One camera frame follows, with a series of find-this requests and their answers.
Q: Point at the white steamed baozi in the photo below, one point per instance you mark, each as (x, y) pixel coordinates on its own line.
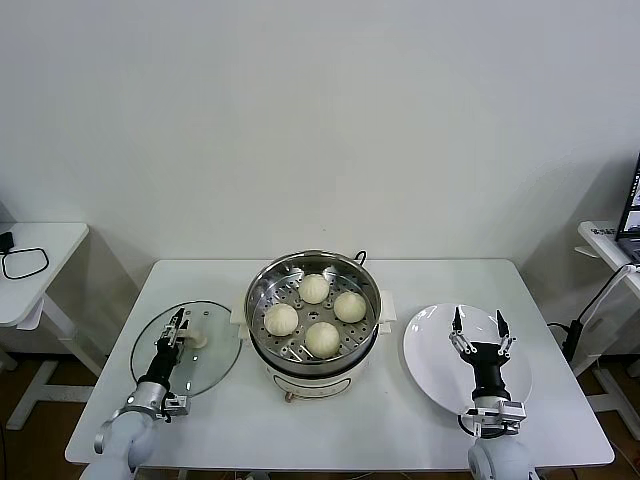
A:
(314, 289)
(281, 320)
(323, 339)
(350, 307)

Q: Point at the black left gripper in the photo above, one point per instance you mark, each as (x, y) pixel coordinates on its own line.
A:
(162, 367)

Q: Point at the stainless steel steamer basket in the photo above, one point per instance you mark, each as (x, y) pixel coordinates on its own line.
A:
(270, 290)

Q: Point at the white round plate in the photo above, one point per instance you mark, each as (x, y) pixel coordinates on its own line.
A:
(430, 350)

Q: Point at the steel steamer pot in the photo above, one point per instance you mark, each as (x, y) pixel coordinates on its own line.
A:
(310, 385)

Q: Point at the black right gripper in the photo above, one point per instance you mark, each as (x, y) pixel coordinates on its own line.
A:
(487, 360)

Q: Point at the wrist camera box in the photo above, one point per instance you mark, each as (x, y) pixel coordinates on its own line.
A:
(510, 415)
(177, 404)

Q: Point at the small black adapter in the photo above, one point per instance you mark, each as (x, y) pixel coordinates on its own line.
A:
(6, 241)

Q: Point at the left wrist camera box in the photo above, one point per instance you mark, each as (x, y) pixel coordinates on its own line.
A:
(177, 404)

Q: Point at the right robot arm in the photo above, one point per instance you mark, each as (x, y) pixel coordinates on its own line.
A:
(500, 462)

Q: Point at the printed white label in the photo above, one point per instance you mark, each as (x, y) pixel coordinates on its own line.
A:
(602, 231)

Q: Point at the black laptop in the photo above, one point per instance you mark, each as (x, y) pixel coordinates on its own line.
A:
(631, 210)

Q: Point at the white side table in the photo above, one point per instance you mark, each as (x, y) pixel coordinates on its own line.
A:
(50, 250)

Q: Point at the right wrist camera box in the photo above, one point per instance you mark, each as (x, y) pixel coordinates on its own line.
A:
(510, 415)

